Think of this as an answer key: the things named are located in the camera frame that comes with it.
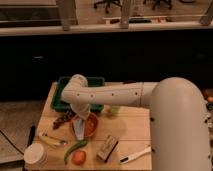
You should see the light grey towel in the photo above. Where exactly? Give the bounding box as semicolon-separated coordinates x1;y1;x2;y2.
73;117;86;140

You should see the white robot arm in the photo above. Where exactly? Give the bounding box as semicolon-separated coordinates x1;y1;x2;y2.
61;74;212;171

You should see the red orange bowl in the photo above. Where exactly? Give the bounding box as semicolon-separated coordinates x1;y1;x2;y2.
70;113;98;138

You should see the small green cup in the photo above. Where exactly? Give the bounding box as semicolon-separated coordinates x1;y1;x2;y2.
107;106;120;116

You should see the dark red dried pepper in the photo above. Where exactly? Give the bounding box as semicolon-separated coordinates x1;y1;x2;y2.
53;111;73;129

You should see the green plastic tray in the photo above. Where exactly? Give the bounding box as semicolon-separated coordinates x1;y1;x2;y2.
51;76;105;112

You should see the wooden block brush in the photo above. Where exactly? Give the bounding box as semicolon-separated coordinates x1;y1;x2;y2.
96;135;118;162

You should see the green chili pepper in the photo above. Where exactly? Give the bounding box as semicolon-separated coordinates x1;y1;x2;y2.
64;140;88;165

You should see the white dish brush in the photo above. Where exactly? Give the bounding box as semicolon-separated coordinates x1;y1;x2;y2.
119;146;151;164

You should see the orange tomato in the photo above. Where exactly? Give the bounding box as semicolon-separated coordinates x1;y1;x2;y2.
72;150;86;165

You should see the yellow banana peel toy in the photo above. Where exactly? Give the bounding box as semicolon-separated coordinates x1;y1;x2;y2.
37;132;67;148

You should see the black cable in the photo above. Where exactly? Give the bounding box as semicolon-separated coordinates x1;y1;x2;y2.
0;129;25;156

